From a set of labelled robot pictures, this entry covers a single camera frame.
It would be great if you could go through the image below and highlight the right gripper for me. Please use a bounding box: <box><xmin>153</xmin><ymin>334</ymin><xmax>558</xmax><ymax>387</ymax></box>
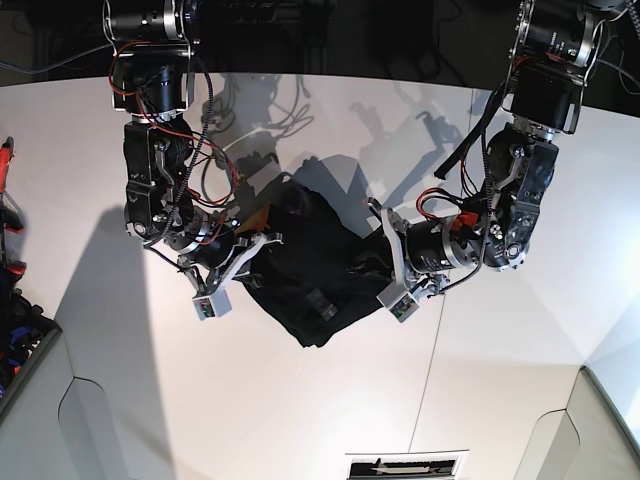
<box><xmin>174</xmin><ymin>212</ymin><xmax>284</xmax><ymax>296</ymax></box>

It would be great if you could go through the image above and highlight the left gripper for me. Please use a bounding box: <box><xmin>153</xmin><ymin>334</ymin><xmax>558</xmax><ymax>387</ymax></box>
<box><xmin>367</xmin><ymin>197</ymin><xmax>483</xmax><ymax>303</ymax></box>

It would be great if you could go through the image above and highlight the black t-shirt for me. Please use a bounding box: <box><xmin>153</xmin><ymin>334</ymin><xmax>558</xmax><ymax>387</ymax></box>
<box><xmin>244</xmin><ymin>181</ymin><xmax>393</xmax><ymax>348</ymax></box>

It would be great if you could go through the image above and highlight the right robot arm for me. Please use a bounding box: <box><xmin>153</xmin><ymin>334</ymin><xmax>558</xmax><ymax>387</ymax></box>
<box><xmin>102</xmin><ymin>1</ymin><xmax>264</xmax><ymax>296</ymax></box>

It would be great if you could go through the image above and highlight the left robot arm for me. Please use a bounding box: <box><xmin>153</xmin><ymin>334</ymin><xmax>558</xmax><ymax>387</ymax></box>
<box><xmin>367</xmin><ymin>1</ymin><xmax>624</xmax><ymax>318</ymax></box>

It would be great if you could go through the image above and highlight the printed label card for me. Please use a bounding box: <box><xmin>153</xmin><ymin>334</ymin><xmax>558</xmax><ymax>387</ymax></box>
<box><xmin>343</xmin><ymin>450</ymin><xmax>469</xmax><ymax>480</ymax></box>

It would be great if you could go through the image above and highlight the grey bin with clutter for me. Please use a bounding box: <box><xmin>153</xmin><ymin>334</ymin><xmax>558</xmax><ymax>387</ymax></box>
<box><xmin>1</xmin><ymin>288</ymin><xmax>61</xmax><ymax>400</ymax></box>

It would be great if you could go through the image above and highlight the grey partition panel right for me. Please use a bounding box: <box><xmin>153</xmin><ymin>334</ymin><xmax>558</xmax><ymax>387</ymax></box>
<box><xmin>515</xmin><ymin>366</ymin><xmax>639</xmax><ymax>480</ymax></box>

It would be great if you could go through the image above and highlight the orange black clamp tool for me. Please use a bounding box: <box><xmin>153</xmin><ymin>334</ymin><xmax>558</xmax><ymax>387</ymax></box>
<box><xmin>0</xmin><ymin>137</ymin><xmax>26</xmax><ymax>281</ymax></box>

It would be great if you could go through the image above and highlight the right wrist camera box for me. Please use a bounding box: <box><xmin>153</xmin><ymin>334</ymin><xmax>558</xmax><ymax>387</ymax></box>
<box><xmin>193</xmin><ymin>289</ymin><xmax>232</xmax><ymax>320</ymax></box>

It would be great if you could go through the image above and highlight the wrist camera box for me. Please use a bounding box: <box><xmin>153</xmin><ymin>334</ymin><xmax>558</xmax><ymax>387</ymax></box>
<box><xmin>193</xmin><ymin>289</ymin><xmax>232</xmax><ymax>320</ymax></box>
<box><xmin>377</xmin><ymin>283</ymin><xmax>419</xmax><ymax>323</ymax></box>

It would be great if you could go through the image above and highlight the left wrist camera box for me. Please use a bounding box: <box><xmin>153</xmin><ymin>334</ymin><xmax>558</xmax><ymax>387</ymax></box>
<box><xmin>377</xmin><ymin>283</ymin><xmax>419</xmax><ymax>323</ymax></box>

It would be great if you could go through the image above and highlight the black aluminium frame post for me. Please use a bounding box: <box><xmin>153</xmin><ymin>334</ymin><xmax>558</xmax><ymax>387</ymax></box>
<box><xmin>301</xmin><ymin>0</ymin><xmax>336</xmax><ymax>74</ymax></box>

